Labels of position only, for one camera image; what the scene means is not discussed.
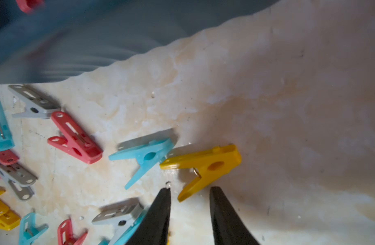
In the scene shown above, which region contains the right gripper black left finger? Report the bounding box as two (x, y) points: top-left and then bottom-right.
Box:
(126, 188), (171, 245)

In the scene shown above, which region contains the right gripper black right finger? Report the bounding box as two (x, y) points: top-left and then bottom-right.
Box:
(210, 186), (259, 245)

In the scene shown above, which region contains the yellow clothespin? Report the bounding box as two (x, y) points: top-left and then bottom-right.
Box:
(160, 145), (242, 202)
(0, 187), (21, 231)

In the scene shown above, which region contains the red clothespin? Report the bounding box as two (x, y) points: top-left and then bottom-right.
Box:
(48, 111), (103, 165)
(57, 218), (88, 245)
(16, 0), (44, 14)

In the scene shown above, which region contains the teal plastic storage box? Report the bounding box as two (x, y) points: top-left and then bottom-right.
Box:
(0, 0), (273, 84)

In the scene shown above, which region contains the grey clothespin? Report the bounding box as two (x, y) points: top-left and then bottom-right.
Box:
(8, 85), (61, 119)
(0, 163), (37, 202)
(92, 203), (146, 245)

